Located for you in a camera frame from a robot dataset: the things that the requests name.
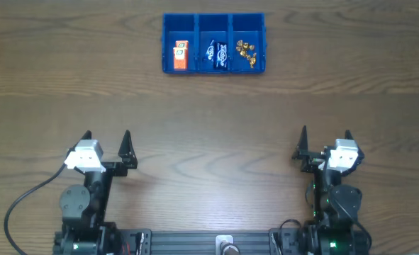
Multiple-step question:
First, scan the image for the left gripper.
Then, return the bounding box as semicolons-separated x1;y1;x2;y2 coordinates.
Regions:
67;129;138;177

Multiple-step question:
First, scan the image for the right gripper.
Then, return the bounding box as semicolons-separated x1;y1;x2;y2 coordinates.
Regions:
291;125;365;175

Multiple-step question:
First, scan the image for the blue tray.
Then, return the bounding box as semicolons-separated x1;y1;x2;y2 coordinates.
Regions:
161;12;267;74

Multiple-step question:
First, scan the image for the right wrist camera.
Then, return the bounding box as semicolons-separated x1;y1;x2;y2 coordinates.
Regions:
328;138;359;174

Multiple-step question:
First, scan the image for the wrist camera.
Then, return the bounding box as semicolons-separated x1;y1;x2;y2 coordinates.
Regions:
328;138;359;174
64;139;104;174

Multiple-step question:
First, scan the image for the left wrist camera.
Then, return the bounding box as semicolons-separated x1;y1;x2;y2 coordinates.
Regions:
64;139;104;174

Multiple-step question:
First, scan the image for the black cable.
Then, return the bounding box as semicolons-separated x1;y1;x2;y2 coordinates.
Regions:
3;162;68;255
333;198;373;253

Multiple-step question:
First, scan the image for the mounting rail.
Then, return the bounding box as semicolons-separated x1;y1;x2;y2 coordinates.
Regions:
52;228;369;255

